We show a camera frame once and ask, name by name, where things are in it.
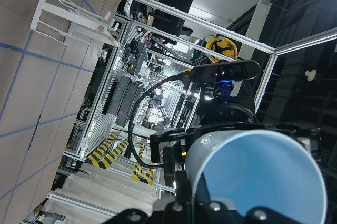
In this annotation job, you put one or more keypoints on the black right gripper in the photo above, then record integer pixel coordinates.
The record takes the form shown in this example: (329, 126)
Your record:
(232, 117)

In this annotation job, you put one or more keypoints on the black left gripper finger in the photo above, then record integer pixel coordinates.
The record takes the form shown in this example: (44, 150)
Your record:
(181, 209)

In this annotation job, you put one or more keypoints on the light blue cup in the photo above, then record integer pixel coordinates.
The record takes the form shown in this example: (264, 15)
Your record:
(259, 168)

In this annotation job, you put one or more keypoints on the yellow hard hat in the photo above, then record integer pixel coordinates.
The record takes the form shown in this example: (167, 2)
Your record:
(222, 45)

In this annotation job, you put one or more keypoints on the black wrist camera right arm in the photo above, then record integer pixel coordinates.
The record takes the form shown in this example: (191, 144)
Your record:
(224, 71)

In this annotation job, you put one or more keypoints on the white wire cup rack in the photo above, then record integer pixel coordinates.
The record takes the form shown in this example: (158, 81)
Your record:
(82, 21)

